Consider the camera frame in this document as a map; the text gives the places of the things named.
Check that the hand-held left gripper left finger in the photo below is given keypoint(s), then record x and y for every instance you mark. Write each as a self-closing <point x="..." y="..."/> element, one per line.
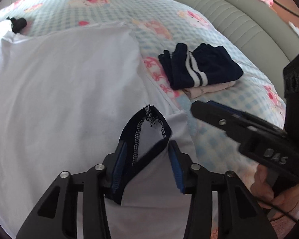
<point x="120" y="165"/>

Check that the green padded headboard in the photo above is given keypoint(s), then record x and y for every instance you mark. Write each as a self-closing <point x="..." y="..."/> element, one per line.
<point x="226" y="17"/>

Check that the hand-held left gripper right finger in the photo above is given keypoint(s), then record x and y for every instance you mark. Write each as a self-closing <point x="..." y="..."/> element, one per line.
<point x="175" y="170"/>

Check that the folded pink garment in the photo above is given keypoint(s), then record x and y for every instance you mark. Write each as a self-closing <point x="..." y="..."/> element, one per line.
<point x="206" y="89"/>

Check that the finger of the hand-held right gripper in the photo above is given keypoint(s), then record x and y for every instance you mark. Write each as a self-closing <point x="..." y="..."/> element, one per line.
<point x="226" y="108"/>
<point x="214" y="115"/>

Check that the white shirt with navy trim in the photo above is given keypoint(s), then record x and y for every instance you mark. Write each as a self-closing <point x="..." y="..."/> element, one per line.
<point x="64" y="92"/>

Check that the person's right hand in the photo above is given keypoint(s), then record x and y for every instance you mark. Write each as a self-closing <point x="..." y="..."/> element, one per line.
<point x="281" y="199"/>

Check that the small black object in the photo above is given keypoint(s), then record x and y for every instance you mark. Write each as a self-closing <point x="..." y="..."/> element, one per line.
<point x="16" y="24"/>

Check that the folded navy shorts white stripes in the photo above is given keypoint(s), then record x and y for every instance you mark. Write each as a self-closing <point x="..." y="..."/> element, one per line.
<point x="209" y="63"/>

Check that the checked cartoon print blanket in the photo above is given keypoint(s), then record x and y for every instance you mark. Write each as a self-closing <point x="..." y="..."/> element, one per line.
<point x="109" y="10"/>

